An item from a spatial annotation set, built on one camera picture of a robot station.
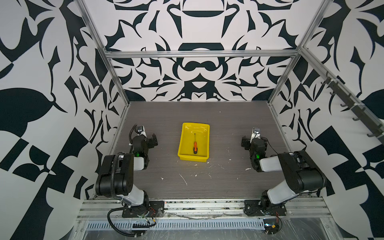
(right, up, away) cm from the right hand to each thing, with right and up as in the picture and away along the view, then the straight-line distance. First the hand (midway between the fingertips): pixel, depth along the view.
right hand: (255, 135), depth 93 cm
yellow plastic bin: (-41, +1, +12) cm, 43 cm away
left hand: (-67, +2, 0) cm, 67 cm away
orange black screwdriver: (-37, -8, -1) cm, 38 cm away
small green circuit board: (-1, -40, -22) cm, 45 cm away
